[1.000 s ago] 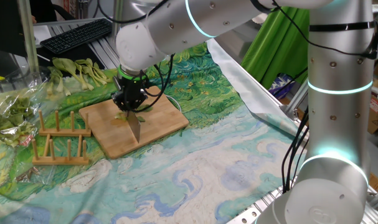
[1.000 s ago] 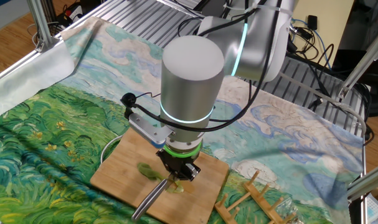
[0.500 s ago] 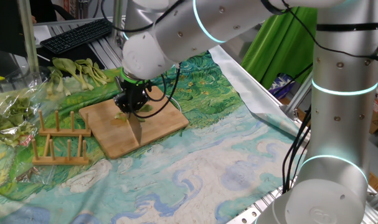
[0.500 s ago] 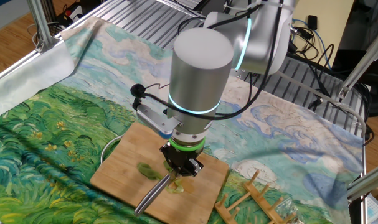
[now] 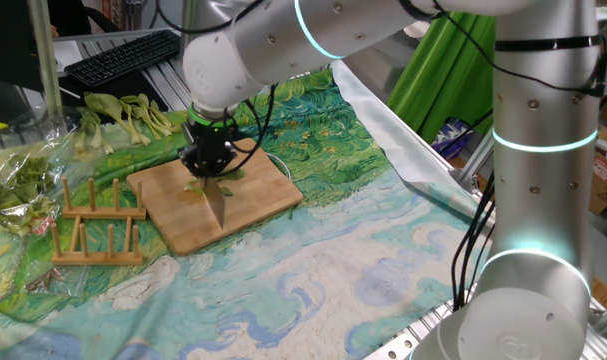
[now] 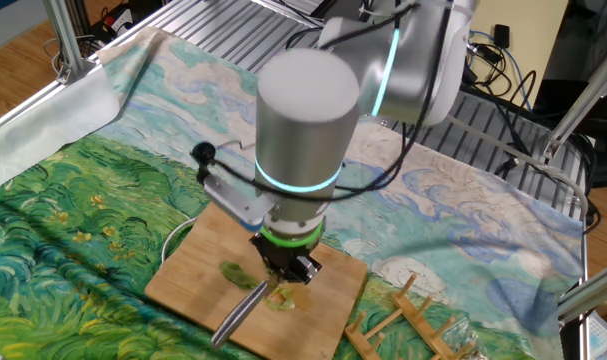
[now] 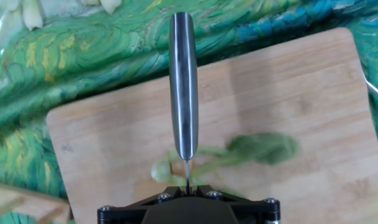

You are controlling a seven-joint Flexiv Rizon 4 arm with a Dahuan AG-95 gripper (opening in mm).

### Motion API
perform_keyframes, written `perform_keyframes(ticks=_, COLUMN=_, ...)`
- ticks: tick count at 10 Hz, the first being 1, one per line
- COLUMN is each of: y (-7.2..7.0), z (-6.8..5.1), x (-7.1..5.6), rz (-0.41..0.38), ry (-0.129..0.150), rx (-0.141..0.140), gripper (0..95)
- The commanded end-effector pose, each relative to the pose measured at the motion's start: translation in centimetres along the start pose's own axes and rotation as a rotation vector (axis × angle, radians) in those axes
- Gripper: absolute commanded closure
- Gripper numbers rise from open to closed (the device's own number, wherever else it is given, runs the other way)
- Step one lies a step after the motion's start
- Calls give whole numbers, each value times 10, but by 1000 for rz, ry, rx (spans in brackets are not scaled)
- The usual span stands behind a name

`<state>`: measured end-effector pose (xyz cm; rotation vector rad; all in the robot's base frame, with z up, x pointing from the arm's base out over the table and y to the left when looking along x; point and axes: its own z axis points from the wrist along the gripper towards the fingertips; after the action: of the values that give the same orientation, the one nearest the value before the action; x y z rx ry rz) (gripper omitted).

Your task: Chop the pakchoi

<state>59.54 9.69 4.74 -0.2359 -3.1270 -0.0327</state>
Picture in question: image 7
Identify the bamboo cutting board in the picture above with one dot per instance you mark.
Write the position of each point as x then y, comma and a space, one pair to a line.
285, 93

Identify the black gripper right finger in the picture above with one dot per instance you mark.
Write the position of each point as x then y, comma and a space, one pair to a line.
257, 213

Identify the painted landscape tablecloth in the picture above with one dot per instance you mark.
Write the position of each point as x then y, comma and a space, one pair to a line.
83, 46

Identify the steel kitchen knife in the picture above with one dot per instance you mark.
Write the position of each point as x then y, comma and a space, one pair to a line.
184, 87

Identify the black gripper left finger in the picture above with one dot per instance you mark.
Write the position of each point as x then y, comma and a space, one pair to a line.
126, 213

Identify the cut pakchoi stem piece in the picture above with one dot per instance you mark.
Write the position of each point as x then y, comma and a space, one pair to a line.
160, 171

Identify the green pakchoi stalk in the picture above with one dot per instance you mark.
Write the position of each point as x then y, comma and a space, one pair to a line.
263, 147

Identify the wooden peg rack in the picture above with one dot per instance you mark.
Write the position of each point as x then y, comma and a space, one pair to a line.
26, 202

